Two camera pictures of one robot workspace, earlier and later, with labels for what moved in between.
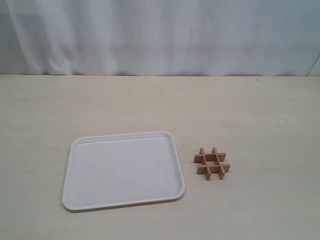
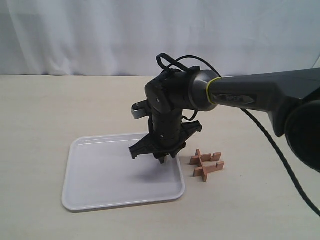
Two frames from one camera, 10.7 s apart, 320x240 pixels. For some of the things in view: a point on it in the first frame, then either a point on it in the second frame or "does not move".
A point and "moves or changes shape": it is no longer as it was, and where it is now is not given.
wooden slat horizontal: x=209 y=157 moves or changes shape
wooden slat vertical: x=204 y=162 moves or changes shape
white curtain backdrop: x=159 y=37 does not move
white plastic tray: x=109 y=170 does not move
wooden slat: x=201 y=169 moves or changes shape
